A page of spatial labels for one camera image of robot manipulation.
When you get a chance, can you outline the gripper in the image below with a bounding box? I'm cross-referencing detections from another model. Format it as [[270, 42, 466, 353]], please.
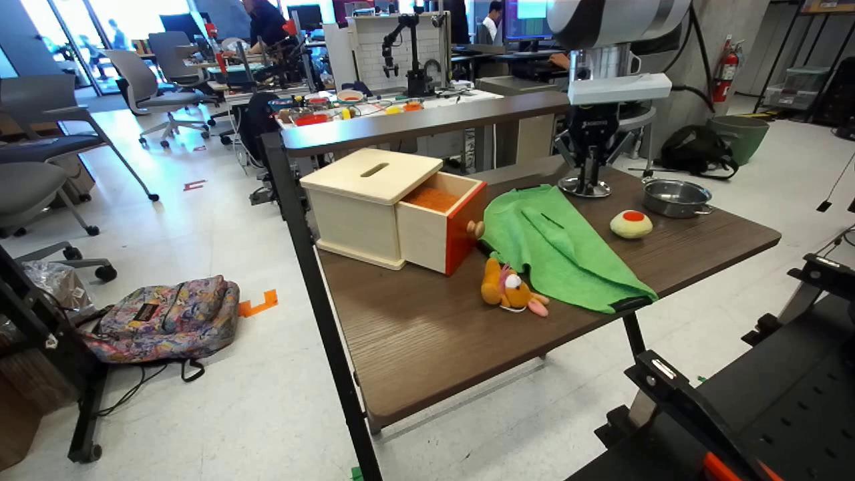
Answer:
[[554, 104, 636, 192]]

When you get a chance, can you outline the steel pot lid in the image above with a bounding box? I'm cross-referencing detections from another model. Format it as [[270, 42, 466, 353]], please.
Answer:
[[558, 175, 613, 199]]

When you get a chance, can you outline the steel pot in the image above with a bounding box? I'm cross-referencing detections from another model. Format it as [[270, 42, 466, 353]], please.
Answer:
[[642, 178, 716, 220]]

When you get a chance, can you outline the yellow round plush, red dot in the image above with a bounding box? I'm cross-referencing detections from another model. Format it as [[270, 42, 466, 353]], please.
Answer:
[[609, 209, 654, 240]]

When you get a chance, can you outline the black backpack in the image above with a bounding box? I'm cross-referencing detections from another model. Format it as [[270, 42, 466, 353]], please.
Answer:
[[660, 124, 740, 181]]

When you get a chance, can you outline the green cloth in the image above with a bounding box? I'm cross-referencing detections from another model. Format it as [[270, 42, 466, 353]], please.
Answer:
[[479, 184, 660, 315]]

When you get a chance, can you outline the monitor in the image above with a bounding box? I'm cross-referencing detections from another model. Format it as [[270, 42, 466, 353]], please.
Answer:
[[502, 0, 552, 42]]

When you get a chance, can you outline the red fire extinguisher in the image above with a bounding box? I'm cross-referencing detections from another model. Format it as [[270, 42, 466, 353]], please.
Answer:
[[712, 36, 745, 104]]

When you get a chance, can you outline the green bin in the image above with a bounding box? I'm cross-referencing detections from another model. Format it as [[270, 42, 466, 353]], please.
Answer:
[[709, 115, 770, 166]]

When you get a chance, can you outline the person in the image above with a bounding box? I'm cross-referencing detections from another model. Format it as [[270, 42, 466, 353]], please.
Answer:
[[476, 0, 506, 46], [242, 0, 293, 55]]

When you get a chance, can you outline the orange plush animal toy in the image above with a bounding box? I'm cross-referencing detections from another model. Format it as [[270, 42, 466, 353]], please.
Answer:
[[480, 257, 551, 318]]

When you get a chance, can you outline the wooden drawer, red side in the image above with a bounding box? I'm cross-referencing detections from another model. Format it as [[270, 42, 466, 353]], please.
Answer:
[[394, 171, 488, 277]]

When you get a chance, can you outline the stack of clear storage bins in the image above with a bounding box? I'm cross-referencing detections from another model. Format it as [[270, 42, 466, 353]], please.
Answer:
[[764, 65, 833, 112]]

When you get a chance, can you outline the black shelf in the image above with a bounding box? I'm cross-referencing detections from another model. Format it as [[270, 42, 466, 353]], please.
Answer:
[[753, 0, 855, 124]]

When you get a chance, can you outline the wooden box with drawer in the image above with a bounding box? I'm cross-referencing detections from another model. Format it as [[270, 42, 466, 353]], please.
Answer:
[[299, 148, 488, 277]]

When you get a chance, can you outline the white tiled board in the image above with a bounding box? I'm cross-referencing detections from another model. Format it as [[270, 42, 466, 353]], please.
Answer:
[[346, 13, 451, 93]]

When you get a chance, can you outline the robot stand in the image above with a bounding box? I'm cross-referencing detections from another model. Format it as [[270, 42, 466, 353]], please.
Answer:
[[566, 253, 855, 481]]

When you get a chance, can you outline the black pole stand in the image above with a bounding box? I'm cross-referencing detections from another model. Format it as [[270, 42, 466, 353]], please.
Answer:
[[262, 132, 383, 481]]

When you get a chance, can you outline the row of grey office chairs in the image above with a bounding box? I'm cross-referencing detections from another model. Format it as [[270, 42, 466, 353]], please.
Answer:
[[102, 31, 222, 149], [0, 73, 162, 283]]

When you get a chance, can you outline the colourful patterned backpack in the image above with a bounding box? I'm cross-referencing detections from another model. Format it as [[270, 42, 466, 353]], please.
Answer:
[[75, 275, 241, 383]]

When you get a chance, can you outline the clear plastic bag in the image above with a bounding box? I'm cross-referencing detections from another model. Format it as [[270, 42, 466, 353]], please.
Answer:
[[21, 260, 96, 316]]

